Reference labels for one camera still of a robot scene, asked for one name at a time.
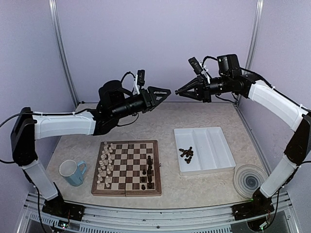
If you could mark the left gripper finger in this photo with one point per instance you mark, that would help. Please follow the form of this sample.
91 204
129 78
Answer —
157 98
159 91

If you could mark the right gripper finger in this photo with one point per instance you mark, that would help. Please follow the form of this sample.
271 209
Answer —
192 86
191 95

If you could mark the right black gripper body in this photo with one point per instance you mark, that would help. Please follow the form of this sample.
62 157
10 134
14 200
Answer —
205 90

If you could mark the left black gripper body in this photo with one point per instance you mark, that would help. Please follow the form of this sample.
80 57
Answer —
147 105

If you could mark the white plastic tray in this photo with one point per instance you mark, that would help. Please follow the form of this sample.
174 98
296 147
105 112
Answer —
211 151

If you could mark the wooden chess board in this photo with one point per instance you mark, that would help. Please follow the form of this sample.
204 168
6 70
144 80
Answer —
130 161

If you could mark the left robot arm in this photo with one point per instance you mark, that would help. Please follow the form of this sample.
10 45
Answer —
115 103

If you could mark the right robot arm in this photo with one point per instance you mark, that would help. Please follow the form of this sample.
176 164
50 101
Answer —
232 78

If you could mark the pile of dark chess pieces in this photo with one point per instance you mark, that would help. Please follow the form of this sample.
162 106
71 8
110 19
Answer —
186 154

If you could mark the white chess pieces row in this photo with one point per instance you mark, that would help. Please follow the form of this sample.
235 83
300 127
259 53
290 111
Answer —
104 172

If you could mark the grey spiral coaster plate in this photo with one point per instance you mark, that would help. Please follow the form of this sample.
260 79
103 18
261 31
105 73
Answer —
248 178

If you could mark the light blue mug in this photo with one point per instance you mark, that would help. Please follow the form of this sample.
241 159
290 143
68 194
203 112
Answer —
73 172

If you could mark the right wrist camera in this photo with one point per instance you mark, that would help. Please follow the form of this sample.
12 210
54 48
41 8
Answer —
199 69

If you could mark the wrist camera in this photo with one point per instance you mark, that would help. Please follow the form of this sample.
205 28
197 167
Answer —
139 81
199 69

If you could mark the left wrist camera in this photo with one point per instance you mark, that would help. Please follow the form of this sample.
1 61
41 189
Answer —
139 81

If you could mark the right aluminium corner post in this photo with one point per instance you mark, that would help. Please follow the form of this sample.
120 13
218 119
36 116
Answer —
254 34

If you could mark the aluminium corner post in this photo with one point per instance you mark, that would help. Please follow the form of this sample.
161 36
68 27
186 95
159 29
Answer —
62 53
254 34

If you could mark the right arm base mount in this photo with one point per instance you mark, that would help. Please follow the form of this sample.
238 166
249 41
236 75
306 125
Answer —
252 209

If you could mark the aluminium front rail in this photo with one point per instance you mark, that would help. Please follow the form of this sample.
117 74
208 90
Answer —
213 219

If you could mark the left aluminium corner post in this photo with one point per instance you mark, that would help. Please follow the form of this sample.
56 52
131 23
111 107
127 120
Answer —
62 53

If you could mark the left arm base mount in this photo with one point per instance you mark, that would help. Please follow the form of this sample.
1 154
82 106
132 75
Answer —
64 210

